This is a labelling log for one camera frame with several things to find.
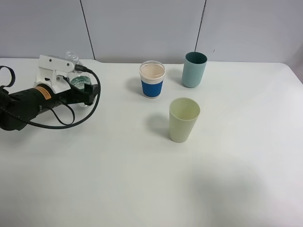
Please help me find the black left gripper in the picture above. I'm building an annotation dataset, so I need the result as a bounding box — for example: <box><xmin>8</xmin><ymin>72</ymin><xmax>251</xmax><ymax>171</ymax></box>
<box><xmin>48</xmin><ymin>84</ymin><xmax>98</xmax><ymax>108</ymax></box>

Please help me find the clear bottle green label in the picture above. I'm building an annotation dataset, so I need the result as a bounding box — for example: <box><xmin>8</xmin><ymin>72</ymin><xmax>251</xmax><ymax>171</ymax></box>
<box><xmin>65</xmin><ymin>51</ymin><xmax>91</xmax><ymax>90</ymax></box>

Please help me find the pale green plastic cup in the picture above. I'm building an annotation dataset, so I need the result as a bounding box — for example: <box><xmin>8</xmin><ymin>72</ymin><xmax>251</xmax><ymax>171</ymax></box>
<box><xmin>169</xmin><ymin>97</ymin><xmax>201</xmax><ymax>143</ymax></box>

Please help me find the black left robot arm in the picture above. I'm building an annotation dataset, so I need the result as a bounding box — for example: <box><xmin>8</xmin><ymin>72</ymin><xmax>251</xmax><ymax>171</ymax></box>
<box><xmin>0</xmin><ymin>84</ymin><xmax>101</xmax><ymax>131</ymax></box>

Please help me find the blue sleeved paper cup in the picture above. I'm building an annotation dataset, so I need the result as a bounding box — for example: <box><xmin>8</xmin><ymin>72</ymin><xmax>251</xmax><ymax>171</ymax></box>
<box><xmin>139</xmin><ymin>61</ymin><xmax>166</xmax><ymax>98</ymax></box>

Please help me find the teal plastic cup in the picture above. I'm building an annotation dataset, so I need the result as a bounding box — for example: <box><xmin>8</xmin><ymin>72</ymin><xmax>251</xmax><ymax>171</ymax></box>
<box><xmin>182</xmin><ymin>52</ymin><xmax>207</xmax><ymax>88</ymax></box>

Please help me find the black braided camera cable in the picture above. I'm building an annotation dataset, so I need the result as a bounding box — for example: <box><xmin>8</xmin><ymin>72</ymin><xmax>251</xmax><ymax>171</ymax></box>
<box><xmin>0</xmin><ymin>64</ymin><xmax>102</xmax><ymax>130</ymax></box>

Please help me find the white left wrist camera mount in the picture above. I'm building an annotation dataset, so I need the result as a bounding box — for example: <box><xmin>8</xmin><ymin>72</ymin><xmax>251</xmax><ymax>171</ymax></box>
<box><xmin>34</xmin><ymin>55</ymin><xmax>76</xmax><ymax>94</ymax></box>

